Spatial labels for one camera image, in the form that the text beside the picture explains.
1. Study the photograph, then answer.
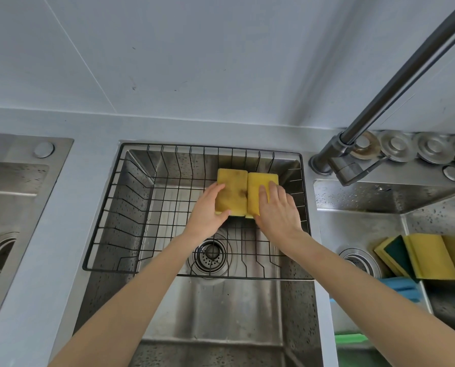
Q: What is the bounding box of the person's left hand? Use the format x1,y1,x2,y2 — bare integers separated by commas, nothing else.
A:
189,182,232,241

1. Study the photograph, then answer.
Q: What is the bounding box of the person's right hand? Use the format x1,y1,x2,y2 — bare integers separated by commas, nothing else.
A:
254,181,304,249

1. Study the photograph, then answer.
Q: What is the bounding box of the yellow sponge green backing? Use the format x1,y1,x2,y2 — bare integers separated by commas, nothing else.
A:
402,232,455,281
245,172,280,220
373,235,417,281

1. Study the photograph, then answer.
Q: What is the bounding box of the stained yellow sponge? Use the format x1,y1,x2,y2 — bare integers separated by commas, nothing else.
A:
214,168,249,217

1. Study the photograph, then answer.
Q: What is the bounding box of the black wire dish rack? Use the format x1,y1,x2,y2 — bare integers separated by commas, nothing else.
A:
82,142,315,281

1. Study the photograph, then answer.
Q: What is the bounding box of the green sponge brush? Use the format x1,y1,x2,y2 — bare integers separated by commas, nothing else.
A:
334,331,368,345

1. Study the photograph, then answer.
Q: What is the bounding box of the blue sponge brush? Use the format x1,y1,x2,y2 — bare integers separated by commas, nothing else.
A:
380,277,423,302

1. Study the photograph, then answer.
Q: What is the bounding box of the person's left forearm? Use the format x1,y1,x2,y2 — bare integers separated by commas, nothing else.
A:
50,232,213,367

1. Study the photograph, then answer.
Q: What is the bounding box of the person's right forearm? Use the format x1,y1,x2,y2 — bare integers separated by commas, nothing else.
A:
280,231,455,367

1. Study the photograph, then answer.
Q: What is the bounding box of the dark grey gooseneck faucet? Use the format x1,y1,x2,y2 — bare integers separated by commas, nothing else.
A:
308,0,455,187

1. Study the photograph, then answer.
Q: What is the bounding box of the stainless steel double sink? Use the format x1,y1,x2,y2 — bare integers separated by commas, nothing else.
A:
73,143,455,367

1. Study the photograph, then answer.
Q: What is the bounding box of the rusty round drain cover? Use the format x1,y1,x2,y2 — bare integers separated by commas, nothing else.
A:
351,130,382,161

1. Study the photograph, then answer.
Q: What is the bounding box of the stainless steel single sink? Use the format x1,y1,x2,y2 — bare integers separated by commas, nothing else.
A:
0,133,75,340

